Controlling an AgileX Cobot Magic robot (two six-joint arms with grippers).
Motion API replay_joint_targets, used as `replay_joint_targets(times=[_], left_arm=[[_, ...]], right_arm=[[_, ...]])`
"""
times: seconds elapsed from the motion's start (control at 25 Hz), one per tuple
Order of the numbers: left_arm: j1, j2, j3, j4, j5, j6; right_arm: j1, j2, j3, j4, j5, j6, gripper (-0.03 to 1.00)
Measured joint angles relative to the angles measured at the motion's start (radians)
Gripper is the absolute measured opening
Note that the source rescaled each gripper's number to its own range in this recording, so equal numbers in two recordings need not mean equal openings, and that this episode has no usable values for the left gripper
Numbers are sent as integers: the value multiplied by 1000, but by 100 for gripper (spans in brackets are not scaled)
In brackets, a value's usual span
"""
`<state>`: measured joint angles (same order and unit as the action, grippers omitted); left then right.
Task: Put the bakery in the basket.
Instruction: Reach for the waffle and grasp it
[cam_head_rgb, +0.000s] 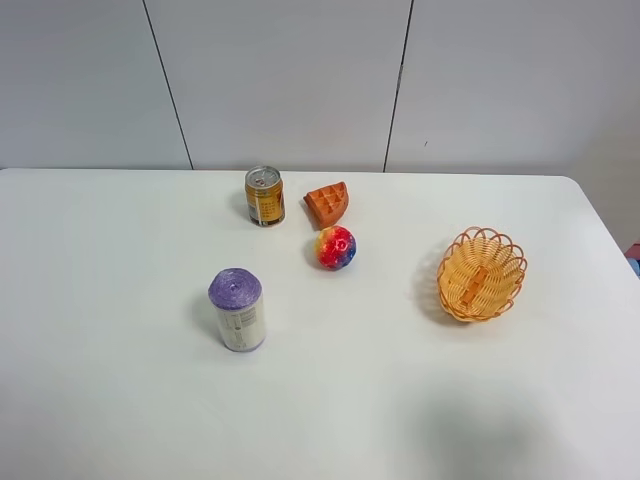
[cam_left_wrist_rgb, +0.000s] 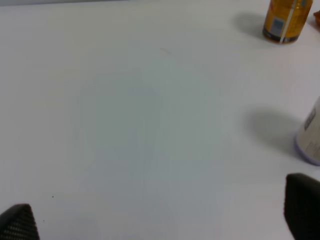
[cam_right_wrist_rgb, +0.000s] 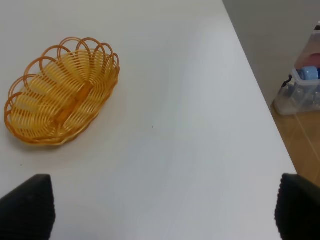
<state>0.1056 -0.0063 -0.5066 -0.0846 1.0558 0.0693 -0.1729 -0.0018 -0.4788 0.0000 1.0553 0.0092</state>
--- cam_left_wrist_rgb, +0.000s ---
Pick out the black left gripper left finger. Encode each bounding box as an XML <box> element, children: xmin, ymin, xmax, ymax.
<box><xmin>0</xmin><ymin>203</ymin><xmax>40</xmax><ymax>240</ymax></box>

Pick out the gold beverage can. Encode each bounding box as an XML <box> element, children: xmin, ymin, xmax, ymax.
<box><xmin>262</xmin><ymin>0</ymin><xmax>314</xmax><ymax>44</ymax></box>

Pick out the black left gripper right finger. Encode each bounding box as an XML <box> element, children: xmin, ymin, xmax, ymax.
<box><xmin>283</xmin><ymin>173</ymin><xmax>320</xmax><ymax>240</ymax></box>

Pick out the purple trash bag roll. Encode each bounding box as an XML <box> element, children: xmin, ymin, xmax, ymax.
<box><xmin>294</xmin><ymin>97</ymin><xmax>320</xmax><ymax>166</ymax></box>

